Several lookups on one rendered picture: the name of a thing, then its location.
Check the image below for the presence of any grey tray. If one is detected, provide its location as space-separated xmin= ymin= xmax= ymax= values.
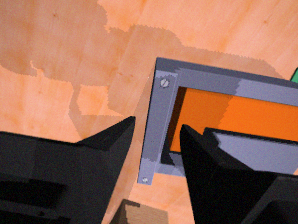
xmin=137 ymin=57 xmax=298 ymax=185

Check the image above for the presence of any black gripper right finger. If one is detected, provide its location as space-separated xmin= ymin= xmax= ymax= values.
xmin=179 ymin=124 xmax=298 ymax=224

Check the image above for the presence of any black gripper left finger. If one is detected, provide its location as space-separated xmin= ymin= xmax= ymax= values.
xmin=0 ymin=116 xmax=136 ymax=224

